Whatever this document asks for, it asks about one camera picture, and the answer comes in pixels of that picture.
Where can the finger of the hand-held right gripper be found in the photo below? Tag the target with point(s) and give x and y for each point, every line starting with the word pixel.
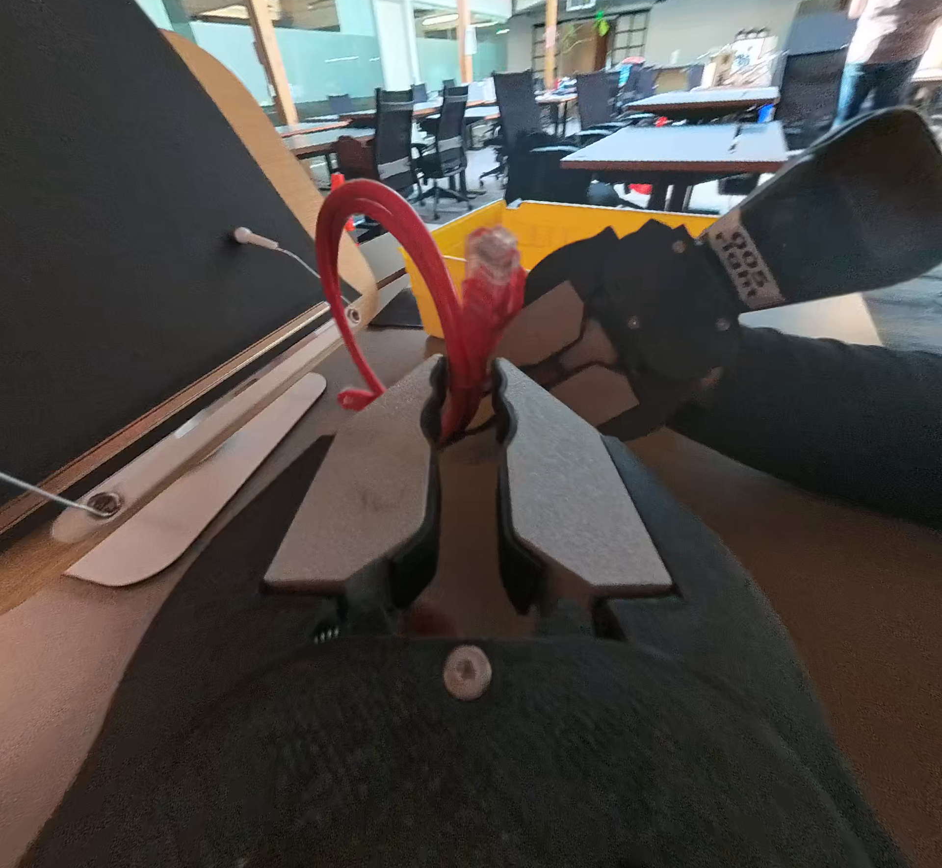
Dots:
pixel 552 324
pixel 592 386

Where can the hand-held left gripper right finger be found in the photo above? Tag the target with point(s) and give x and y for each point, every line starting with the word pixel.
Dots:
pixel 574 507

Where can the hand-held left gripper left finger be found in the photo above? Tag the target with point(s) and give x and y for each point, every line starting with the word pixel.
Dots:
pixel 353 500

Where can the yellow plastic bin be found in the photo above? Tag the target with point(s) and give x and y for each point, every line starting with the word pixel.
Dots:
pixel 449 250

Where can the dark top office table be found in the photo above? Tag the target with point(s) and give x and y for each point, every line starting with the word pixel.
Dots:
pixel 699 99
pixel 677 147

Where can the black flat pad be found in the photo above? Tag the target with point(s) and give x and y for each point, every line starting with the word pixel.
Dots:
pixel 401 309

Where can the group of black office chairs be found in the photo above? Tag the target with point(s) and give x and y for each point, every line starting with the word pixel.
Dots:
pixel 441 140

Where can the stack of cardboard boxes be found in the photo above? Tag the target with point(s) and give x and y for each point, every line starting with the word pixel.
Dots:
pixel 743 59

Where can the black wooden book stand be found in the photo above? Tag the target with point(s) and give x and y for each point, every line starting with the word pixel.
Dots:
pixel 110 221

